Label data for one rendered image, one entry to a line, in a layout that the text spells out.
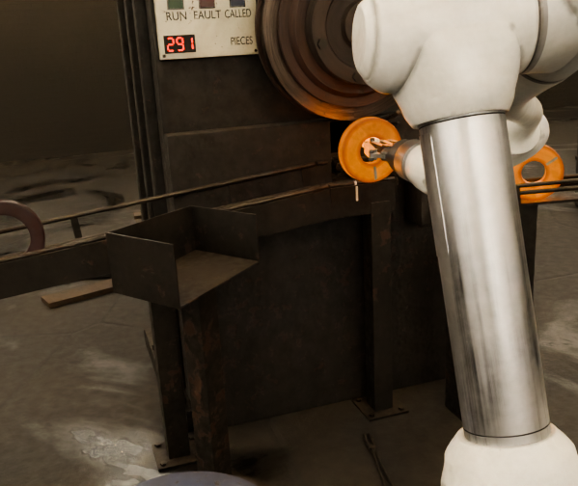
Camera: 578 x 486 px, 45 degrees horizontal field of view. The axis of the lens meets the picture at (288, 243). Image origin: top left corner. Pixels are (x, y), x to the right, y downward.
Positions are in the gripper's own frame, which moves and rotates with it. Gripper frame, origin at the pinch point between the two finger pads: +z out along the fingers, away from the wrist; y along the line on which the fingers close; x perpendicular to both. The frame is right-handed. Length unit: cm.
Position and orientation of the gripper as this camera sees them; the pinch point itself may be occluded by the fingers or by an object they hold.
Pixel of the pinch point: (370, 143)
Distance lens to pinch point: 169.3
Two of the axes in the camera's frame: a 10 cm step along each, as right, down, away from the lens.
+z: -3.2, -3.0, 9.0
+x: -0.4, -9.4, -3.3
